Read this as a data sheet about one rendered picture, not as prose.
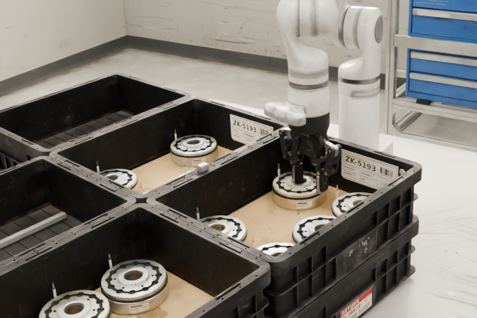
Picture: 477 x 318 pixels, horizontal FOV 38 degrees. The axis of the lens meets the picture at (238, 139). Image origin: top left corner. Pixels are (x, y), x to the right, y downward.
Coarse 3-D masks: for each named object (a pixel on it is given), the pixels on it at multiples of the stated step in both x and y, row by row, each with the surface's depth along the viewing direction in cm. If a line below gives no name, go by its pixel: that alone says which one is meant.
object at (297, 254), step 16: (352, 144) 133; (224, 160) 129; (400, 160) 125; (192, 176) 124; (400, 176) 120; (416, 176) 122; (160, 192) 119; (384, 192) 115; (400, 192) 119; (160, 208) 114; (352, 208) 111; (368, 208) 112; (192, 224) 109; (336, 224) 107; (352, 224) 110; (224, 240) 104; (304, 240) 103; (320, 240) 104; (256, 256) 100; (272, 256) 100; (288, 256) 100; (304, 256) 102; (272, 272) 99
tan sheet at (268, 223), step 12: (348, 192) 136; (252, 204) 134; (264, 204) 134; (276, 204) 134; (324, 204) 133; (240, 216) 130; (252, 216) 130; (264, 216) 130; (276, 216) 130; (288, 216) 129; (300, 216) 129; (252, 228) 126; (264, 228) 126; (276, 228) 126; (288, 228) 126; (252, 240) 123; (264, 240) 122; (276, 240) 122; (288, 240) 122
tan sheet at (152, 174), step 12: (168, 156) 156; (144, 168) 151; (156, 168) 151; (168, 168) 151; (180, 168) 150; (192, 168) 150; (144, 180) 146; (156, 180) 146; (168, 180) 145; (144, 192) 141
